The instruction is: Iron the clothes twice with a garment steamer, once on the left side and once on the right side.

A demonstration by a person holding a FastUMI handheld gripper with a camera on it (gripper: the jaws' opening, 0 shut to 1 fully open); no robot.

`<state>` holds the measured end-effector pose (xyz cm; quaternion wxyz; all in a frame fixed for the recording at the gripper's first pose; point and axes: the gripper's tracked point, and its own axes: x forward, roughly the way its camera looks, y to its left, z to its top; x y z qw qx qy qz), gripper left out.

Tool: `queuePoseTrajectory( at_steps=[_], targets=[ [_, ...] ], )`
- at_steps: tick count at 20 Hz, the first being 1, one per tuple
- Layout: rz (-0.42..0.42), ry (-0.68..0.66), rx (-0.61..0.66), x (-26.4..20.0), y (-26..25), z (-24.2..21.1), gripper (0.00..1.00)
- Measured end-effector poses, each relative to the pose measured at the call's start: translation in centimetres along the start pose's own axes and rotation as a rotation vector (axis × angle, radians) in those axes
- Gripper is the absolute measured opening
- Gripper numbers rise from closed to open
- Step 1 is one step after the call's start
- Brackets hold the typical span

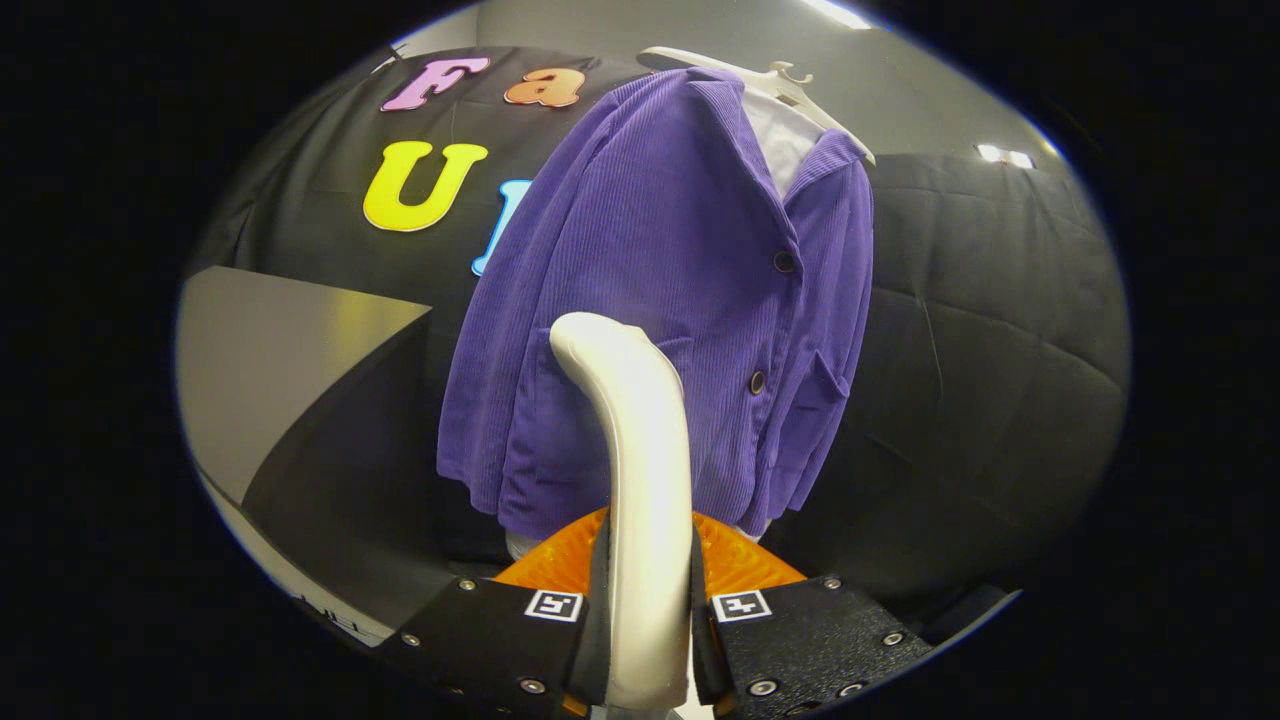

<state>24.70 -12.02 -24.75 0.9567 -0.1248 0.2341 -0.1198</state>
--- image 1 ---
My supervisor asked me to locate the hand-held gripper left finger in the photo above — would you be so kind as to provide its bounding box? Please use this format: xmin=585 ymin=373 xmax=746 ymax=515
xmin=385 ymin=507 xmax=613 ymax=719

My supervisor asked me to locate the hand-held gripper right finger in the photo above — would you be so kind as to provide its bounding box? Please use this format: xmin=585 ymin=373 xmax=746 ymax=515
xmin=688 ymin=510 xmax=936 ymax=719

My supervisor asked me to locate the white garment steamer head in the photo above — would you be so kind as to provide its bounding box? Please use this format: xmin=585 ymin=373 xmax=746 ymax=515
xmin=549 ymin=312 xmax=696 ymax=713

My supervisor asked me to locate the purple corduroy jacket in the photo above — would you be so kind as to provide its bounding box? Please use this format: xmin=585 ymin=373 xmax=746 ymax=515
xmin=436 ymin=68 xmax=876 ymax=542

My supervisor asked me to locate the white garment hanger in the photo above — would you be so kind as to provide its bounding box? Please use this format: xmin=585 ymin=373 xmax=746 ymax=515
xmin=637 ymin=45 xmax=878 ymax=166

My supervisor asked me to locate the grey cabinet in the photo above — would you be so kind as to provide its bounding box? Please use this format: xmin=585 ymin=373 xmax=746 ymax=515
xmin=176 ymin=265 xmax=511 ymax=646

